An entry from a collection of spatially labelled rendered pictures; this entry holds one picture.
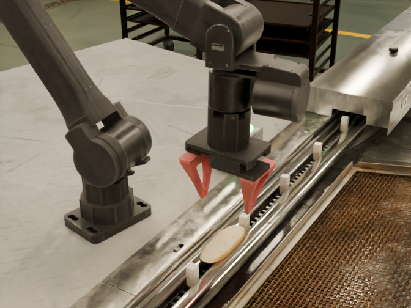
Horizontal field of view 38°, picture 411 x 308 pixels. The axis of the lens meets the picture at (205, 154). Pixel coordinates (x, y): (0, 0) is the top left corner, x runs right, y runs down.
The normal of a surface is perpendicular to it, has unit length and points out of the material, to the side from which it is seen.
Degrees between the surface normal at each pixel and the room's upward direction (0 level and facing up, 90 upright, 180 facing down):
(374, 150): 0
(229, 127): 90
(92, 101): 55
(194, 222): 0
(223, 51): 90
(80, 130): 90
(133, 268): 0
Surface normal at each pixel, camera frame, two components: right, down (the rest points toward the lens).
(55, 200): -0.01, -0.89
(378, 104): -0.53, 0.40
